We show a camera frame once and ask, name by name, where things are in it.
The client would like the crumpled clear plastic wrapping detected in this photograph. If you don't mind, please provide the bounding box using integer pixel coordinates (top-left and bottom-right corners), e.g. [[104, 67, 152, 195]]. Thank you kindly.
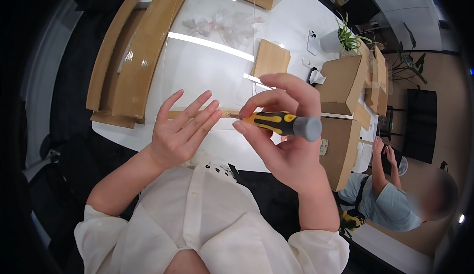
[[182, 9, 266, 49]]

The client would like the large clear acrylic sheet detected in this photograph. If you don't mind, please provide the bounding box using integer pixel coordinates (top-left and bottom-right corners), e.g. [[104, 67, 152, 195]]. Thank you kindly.
[[161, 0, 257, 122]]

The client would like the person's body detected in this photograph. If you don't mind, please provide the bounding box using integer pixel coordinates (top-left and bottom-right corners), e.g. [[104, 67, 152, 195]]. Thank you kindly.
[[73, 158, 351, 274]]

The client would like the person's left hand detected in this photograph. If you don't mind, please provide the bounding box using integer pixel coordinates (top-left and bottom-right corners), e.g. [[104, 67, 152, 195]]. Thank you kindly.
[[149, 89, 223, 171]]

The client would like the long brown cardboard box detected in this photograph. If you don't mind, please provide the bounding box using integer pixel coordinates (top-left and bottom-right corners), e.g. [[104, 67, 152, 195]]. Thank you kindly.
[[85, 0, 192, 129]]

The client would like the yellow black screwdriver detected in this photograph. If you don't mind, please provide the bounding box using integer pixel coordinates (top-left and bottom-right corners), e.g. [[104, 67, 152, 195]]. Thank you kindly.
[[226, 110, 323, 143]]

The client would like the potted green plant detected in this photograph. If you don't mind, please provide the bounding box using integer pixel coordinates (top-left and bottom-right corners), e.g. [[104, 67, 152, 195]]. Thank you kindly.
[[319, 12, 373, 56]]

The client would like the person's right hand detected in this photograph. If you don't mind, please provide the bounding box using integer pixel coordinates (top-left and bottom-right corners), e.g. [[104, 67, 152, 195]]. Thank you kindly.
[[233, 73, 331, 195]]

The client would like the white phone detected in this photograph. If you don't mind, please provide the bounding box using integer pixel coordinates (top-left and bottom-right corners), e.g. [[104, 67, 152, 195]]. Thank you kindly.
[[306, 29, 320, 56]]

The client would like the crumpled white tissue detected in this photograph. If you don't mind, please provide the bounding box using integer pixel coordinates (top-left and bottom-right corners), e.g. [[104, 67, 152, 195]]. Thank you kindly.
[[309, 69, 327, 86]]

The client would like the tall leafy floor plant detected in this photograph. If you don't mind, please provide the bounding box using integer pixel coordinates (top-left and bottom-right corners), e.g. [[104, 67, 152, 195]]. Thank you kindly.
[[389, 22, 429, 86]]

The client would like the open brown cardboard box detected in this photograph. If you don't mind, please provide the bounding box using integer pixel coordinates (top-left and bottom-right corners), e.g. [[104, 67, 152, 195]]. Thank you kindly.
[[314, 53, 372, 131]]

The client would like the light wooden strip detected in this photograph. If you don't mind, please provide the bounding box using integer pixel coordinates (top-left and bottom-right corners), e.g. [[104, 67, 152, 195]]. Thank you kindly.
[[167, 107, 242, 120]]

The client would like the tall brown cardboard box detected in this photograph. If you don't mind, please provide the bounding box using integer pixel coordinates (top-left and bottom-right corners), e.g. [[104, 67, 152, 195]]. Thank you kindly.
[[320, 116, 362, 192]]

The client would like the stack of small wooden boards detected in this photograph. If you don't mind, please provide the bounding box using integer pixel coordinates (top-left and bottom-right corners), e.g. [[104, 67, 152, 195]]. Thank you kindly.
[[251, 39, 292, 79]]

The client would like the black office chair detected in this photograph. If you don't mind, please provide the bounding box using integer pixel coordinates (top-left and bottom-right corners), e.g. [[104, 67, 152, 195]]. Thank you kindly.
[[27, 133, 97, 219]]

